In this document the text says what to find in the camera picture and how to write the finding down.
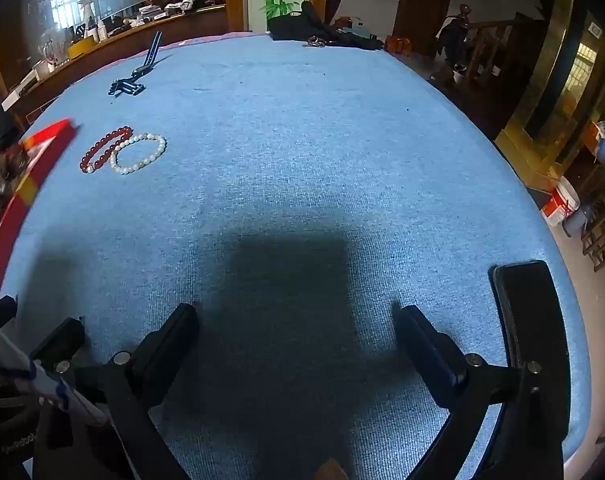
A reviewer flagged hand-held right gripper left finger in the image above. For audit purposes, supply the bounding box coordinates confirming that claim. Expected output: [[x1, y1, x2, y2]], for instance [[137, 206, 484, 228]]
[[30, 303, 200, 480]]

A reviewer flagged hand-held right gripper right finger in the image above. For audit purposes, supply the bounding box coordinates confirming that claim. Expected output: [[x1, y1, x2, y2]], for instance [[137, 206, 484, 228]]
[[397, 260, 571, 480]]

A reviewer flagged red gift box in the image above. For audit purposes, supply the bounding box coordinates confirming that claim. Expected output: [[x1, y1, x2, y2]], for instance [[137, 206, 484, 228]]
[[0, 119, 79, 306]]

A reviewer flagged white and red bucket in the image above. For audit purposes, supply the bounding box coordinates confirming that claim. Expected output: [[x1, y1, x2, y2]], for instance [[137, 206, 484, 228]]
[[541, 176, 581, 228]]

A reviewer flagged blue table cloth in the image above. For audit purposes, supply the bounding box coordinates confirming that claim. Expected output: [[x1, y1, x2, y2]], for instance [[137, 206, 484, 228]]
[[0, 30, 591, 480]]

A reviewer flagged flat white box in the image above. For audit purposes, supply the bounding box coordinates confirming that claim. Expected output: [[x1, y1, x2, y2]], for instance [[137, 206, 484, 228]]
[[1, 69, 40, 110]]

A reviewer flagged curved wooden counter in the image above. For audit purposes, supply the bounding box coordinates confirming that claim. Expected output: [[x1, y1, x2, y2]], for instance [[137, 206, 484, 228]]
[[2, 5, 228, 126]]

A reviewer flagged wooden stair railing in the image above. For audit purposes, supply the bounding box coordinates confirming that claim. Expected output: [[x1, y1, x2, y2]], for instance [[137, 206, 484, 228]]
[[463, 19, 516, 78]]

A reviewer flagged dark statue with jacket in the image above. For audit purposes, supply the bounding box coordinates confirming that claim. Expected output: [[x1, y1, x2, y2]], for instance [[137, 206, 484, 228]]
[[437, 4, 476, 63]]

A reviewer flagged black bag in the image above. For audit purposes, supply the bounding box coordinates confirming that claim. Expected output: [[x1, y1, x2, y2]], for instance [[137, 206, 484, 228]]
[[266, 1, 386, 51]]

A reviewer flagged wooden door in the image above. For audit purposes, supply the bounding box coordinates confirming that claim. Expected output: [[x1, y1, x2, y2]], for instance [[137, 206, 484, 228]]
[[393, 0, 456, 41]]

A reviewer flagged white pearl bracelet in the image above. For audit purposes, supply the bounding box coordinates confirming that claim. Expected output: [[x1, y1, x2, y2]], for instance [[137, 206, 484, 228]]
[[110, 132, 168, 176]]

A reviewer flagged red bead bracelet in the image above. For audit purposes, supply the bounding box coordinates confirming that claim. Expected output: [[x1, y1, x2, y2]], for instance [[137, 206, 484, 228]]
[[79, 126, 134, 175]]

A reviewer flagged blue striped strap watch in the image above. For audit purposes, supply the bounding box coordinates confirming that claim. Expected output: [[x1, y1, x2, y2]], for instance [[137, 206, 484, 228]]
[[108, 31, 164, 98]]

